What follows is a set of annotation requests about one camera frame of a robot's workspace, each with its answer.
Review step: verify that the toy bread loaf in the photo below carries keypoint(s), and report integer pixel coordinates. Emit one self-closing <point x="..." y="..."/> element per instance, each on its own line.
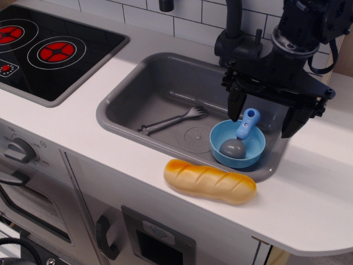
<point x="209" y="182"/>

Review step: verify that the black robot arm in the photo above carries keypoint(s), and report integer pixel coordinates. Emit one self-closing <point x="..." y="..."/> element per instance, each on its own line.
<point x="305" y="25"/>

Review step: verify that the dark grey cabinet handle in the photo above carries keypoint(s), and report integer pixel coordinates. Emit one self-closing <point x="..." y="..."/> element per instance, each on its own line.
<point x="102" y="227"/>

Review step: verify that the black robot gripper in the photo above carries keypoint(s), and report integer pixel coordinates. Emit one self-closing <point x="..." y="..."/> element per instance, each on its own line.
<point x="281" y="79"/>

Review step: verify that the grey toy fork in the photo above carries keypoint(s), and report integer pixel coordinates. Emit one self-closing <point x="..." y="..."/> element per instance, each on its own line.
<point x="193" y="112"/>

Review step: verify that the blue plastic bowl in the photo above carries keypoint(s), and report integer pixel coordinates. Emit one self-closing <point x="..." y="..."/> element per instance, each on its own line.
<point x="255" y="144"/>

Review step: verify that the grey oven door handle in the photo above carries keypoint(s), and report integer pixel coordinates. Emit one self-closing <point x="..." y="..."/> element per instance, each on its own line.
<point x="15" y="179"/>

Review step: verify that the grey oven knob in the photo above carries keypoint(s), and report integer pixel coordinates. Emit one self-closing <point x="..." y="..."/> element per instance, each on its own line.
<point x="20" y="151"/>

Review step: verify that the grey dispenser panel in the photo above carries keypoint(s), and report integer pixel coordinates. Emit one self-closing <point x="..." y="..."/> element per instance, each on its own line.
<point x="156" y="243"/>

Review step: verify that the blue grey toy spoon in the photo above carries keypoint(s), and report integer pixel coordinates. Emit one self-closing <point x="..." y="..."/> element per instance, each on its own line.
<point x="241" y="135"/>

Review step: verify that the dark grey toy faucet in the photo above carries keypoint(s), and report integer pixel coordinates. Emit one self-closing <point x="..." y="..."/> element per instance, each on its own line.
<point x="232" y="43"/>

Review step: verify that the black toy stovetop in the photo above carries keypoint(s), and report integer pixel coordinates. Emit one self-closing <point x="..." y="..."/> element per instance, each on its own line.
<point x="45" y="58"/>

